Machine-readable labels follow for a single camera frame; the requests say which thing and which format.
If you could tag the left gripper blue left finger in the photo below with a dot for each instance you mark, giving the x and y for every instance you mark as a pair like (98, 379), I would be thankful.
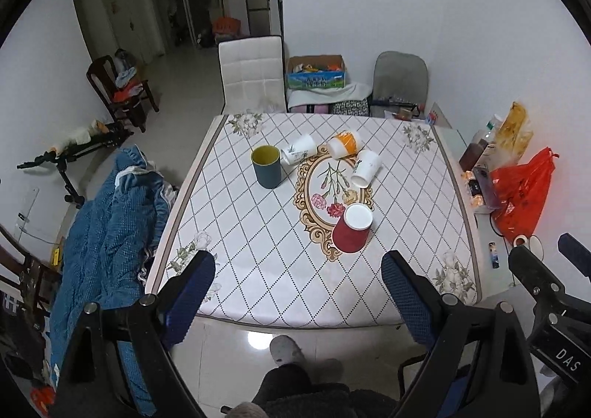
(166, 317)

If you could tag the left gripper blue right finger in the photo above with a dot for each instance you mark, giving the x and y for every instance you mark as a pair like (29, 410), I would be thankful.
(427, 314)

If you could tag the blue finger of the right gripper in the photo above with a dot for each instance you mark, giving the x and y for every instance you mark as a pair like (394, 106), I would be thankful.
(576, 253)

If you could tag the red corrugated paper cup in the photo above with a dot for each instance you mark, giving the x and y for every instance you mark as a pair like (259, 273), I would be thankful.
(351, 232)

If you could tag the white paper cup with print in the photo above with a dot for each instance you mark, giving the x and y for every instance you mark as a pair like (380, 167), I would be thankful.
(367, 165)

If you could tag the dark teal cup yellow inside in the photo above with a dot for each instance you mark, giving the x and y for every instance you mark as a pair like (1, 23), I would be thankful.
(266, 165)

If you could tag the white cup with orange band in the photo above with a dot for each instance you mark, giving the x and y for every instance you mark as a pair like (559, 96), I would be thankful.
(345, 144)

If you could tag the white cup with leaf print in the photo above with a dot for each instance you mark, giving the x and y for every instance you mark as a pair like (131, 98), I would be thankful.
(302, 148)

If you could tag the white enamel mug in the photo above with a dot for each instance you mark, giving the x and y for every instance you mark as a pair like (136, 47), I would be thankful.
(532, 243)

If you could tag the small dark lighter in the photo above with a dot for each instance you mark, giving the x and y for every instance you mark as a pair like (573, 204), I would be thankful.
(493, 255)

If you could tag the red plastic bag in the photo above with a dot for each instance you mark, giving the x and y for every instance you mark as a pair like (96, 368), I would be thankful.
(522, 191)

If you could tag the blue quilted blanket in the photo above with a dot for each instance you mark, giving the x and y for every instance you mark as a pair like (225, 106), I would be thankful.
(107, 245)

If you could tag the orange patterned box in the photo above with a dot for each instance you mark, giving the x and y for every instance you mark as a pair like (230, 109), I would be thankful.
(483, 197)

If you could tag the grey slipper foot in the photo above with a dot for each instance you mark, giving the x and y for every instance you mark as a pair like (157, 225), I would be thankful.
(284, 350)

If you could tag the yellow plastic bag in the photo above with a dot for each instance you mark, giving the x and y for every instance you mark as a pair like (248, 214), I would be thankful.
(513, 138)

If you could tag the brown bottle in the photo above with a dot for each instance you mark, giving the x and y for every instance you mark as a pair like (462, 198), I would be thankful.
(474, 150)

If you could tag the white diamond pattern tablecloth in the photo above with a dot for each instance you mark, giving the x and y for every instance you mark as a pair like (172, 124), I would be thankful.
(275, 262)

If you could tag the black tripod stand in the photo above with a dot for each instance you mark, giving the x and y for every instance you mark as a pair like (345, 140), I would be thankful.
(79, 144)

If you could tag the dark wooden chair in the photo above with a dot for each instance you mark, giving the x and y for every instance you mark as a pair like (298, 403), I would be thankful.
(119, 86)

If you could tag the grey office chair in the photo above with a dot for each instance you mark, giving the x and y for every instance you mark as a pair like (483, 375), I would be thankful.
(401, 81)

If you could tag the white padded chair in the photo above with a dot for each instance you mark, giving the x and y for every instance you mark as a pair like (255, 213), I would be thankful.
(252, 75)

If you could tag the cardboard box with blue print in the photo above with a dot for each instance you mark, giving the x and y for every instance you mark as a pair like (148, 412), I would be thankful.
(316, 72)

